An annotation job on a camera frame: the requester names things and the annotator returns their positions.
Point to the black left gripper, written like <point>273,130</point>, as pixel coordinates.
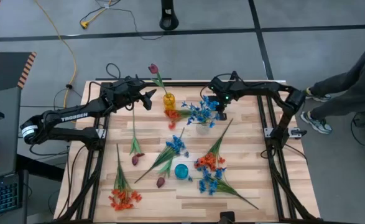
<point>124,91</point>

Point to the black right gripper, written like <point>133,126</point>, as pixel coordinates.
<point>222,90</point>

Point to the blue artificial flower bunch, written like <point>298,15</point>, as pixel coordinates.
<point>202,113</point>
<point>176,145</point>
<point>209,183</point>

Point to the clear glass vase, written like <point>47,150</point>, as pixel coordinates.
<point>202,130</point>

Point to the dark red artificial tulip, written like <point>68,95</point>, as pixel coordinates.
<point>153,68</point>
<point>135,160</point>
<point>160,182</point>

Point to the blue glass vase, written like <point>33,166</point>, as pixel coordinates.
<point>181,171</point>

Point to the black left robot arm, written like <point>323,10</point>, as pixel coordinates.
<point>76,116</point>

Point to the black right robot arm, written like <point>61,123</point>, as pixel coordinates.
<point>263,88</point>

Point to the yellow glass vase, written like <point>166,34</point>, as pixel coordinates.
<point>169,101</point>

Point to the small fallen blue blossom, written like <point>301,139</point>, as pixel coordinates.
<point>190,178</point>

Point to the small black object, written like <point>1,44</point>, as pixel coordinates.
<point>227,217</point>

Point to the person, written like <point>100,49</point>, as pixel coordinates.
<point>350,81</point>

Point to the grey side desk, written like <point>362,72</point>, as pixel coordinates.
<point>5,155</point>

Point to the backlit computer keyboard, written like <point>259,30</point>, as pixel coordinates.
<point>0,196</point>

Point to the black metal table frame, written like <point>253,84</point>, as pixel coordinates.
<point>188,84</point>

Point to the black stand post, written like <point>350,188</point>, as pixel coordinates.
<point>168,20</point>

